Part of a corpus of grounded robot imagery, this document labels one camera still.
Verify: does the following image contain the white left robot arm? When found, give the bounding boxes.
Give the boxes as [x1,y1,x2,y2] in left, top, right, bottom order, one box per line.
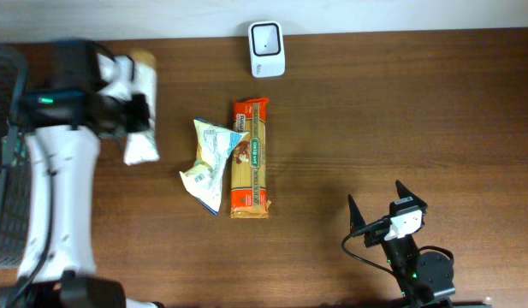
[0,89,157,307]

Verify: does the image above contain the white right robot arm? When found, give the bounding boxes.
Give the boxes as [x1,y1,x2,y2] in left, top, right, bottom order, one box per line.
[341,181,455,307]

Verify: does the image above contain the grey plastic mesh basket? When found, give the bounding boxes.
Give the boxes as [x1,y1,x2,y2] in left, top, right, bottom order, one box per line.
[0,45,30,270]

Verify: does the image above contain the black right camera cable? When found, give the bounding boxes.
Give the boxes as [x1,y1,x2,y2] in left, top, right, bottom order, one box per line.
[341,217,396,277]

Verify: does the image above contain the orange spaghetti packet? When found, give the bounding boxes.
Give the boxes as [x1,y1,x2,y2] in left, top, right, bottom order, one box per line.
[230,98,270,219]

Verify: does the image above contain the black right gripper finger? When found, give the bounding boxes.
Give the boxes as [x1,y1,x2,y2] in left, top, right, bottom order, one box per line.
[347,194,366,235]
[394,180,427,210]

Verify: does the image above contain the white barcode scanner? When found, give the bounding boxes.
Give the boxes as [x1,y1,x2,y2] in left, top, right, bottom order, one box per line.
[247,21,286,78]

